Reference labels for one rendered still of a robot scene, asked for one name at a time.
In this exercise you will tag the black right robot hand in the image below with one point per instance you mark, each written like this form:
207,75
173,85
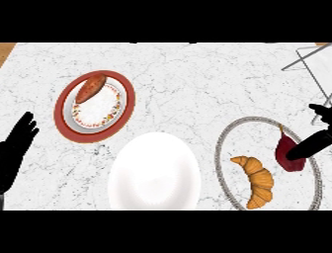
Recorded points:
319,140

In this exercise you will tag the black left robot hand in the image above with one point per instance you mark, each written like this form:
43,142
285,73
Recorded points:
6,159

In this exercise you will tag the red round placemat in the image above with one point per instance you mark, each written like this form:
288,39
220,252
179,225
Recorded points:
94,106

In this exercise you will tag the plain white plate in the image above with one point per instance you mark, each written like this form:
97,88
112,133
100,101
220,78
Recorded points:
153,172

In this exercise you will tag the dark red pear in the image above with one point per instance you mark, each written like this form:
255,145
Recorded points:
287,158

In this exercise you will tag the white patterned plate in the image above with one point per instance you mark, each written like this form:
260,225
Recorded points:
97,107

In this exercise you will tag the golden croissant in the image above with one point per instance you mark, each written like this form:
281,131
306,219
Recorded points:
257,180

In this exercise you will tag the orange sweet potato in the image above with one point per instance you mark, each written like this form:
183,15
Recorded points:
90,88

